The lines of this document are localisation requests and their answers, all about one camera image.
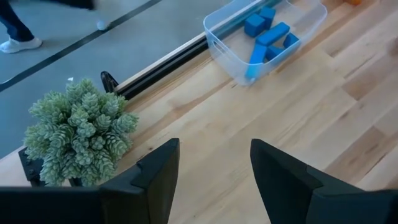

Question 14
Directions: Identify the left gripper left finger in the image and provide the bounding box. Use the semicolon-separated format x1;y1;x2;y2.
99;138;180;224

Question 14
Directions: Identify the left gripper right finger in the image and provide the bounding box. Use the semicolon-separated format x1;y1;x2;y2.
250;139;398;224

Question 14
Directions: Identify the long blue block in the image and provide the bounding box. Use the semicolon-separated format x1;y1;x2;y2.
245;43;267;79
255;21;290;47

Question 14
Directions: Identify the small blue block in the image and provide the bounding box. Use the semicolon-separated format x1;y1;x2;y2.
282;32;300;50
266;45;285;62

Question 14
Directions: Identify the blue cube block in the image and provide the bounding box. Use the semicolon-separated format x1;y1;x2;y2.
259;6;277;30
244;13;266;38

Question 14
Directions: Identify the artificial green potted plant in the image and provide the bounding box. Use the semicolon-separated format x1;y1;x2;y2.
23;78;140;187

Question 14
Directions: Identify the clear plastic bin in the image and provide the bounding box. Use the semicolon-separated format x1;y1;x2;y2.
203;0;328;86

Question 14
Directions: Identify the person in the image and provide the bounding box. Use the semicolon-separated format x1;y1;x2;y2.
0;0;109;54

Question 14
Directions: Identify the black aluminium table frame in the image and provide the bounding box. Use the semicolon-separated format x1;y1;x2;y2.
17;0;280;187

